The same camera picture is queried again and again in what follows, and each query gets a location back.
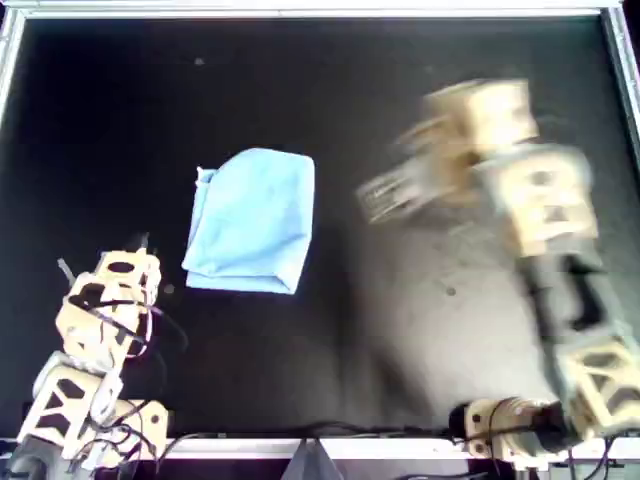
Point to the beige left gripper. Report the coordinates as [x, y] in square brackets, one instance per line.
[130, 287]

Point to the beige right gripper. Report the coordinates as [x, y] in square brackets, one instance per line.
[480, 115]

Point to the blue cloth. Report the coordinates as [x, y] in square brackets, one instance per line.
[250, 225]

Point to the beige left arm base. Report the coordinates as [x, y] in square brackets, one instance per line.
[152, 420]

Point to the beige grey left robot arm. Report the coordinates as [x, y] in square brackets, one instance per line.
[70, 320]

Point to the beige grey right robot arm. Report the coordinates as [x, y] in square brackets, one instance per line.
[550, 210]

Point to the beige right arm base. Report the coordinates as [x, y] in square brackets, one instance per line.
[480, 420]

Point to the right wrist camera circuit board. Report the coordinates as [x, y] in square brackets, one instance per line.
[387, 195]

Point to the silver aluminium frame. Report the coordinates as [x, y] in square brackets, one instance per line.
[320, 13]

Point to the grey camera stand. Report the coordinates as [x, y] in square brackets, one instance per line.
[312, 465]

